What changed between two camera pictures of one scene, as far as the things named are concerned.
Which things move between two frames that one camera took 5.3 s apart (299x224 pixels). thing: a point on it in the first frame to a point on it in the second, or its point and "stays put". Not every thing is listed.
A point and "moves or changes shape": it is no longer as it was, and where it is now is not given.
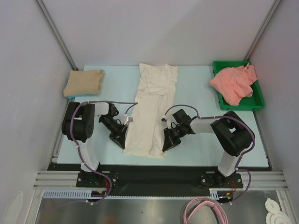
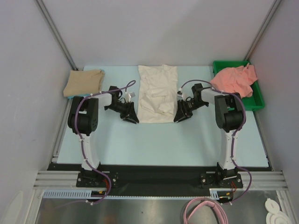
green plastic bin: x=256 y=101 stays put
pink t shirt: x=233 y=83 stays put
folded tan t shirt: x=84 y=82 stays put
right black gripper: x=170 y=137 to x=183 y=108
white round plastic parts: x=274 y=216 stays put
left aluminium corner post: x=57 y=33 stays put
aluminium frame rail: x=274 y=179 stays put
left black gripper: x=118 y=137 to x=130 y=115
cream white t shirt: x=146 y=135 moves or changes shape
